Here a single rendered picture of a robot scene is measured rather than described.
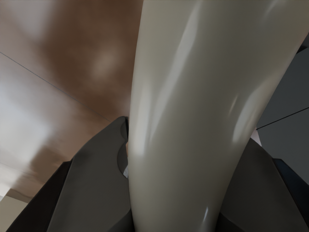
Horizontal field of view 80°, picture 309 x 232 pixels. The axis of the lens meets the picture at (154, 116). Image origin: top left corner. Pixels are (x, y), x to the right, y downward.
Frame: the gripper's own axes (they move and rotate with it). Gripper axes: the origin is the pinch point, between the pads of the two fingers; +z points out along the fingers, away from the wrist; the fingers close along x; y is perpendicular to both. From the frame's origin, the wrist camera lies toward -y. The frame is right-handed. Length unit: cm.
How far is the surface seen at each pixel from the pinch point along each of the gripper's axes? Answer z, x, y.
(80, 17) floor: 121, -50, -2
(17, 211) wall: 254, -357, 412
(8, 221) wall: 232, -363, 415
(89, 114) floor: 147, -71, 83
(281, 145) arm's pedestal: 59, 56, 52
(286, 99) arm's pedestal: 80, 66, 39
